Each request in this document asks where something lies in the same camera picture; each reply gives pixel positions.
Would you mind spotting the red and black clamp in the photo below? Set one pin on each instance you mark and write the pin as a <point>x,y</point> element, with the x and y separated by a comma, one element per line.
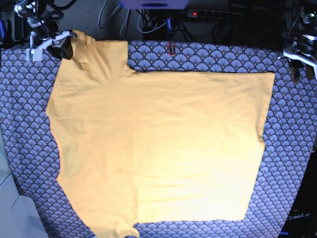
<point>171,48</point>

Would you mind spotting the yellow T-shirt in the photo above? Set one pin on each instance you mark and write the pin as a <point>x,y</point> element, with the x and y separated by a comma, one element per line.
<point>144,147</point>

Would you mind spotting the blue fan-patterned tablecloth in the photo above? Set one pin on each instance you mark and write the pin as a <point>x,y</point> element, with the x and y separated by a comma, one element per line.
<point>289,133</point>

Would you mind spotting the white plastic bin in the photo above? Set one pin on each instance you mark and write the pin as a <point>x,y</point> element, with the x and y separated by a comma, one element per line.
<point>19,217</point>

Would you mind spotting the black OpenArm box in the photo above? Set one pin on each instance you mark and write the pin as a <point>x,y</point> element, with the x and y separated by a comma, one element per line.
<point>302,219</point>

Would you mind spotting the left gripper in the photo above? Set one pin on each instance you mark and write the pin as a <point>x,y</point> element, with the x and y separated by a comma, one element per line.
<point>304,45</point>

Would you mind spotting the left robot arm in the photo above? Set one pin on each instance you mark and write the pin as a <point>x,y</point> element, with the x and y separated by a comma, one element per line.
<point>302,19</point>

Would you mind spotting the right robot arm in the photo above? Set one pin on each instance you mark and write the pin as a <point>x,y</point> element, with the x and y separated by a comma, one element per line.
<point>43,17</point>

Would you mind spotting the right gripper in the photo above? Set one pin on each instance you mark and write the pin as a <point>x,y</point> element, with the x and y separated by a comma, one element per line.
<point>62,45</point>

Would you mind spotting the black power strip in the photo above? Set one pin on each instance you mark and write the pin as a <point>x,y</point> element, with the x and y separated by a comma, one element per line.
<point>213,15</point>

